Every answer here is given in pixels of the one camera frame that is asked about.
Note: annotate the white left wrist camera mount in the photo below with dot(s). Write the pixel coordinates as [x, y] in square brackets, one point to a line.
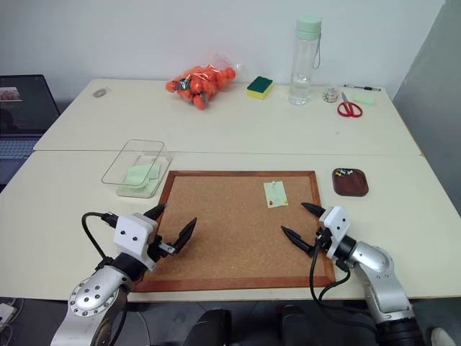
[131, 234]

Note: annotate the cork board with wooden frame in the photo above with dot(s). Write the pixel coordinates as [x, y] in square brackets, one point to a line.
[230, 234]

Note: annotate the white power strip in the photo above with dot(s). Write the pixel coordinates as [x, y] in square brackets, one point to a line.
[5, 313]

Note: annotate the pale green paper note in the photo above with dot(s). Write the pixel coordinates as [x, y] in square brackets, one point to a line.
[276, 194]

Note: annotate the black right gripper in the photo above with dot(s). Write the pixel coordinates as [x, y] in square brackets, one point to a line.
[323, 239]

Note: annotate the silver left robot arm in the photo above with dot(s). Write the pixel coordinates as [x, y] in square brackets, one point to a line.
[94, 293]

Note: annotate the grey open laptop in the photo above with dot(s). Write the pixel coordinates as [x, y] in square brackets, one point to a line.
[23, 108]

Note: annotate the dark rounded shape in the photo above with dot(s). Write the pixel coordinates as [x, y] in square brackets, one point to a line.
[296, 326]
[212, 328]

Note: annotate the yellow and green sponge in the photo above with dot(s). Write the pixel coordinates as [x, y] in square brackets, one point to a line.
[260, 86]

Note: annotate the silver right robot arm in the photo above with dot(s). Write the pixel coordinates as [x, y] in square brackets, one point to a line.
[378, 268]

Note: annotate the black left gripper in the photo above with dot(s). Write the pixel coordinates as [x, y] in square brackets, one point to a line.
[158, 248]

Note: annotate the dark brown wooden tray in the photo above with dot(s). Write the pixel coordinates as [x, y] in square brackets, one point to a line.
[353, 185]

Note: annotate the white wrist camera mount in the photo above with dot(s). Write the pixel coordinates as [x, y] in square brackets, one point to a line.
[131, 234]
[336, 225]

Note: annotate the white shoe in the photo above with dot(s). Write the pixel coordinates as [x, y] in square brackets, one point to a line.
[443, 338]

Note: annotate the clear bottle with green lid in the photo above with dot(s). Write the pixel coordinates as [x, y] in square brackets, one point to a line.
[300, 72]

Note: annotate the pale green sticky note pad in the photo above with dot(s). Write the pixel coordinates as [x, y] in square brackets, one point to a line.
[365, 98]

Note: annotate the plastic bag of oranges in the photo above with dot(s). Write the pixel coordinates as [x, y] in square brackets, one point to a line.
[201, 84]

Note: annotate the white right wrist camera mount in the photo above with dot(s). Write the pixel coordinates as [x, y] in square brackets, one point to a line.
[336, 225]

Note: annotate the black pen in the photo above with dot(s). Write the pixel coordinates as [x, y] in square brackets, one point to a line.
[362, 87]

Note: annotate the pale green paper notes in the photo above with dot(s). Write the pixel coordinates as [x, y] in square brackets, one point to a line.
[138, 178]

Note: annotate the clear plastic container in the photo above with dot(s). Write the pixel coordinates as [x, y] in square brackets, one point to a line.
[119, 169]

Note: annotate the small grey oval object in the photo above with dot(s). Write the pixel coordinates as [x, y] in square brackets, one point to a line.
[100, 93]

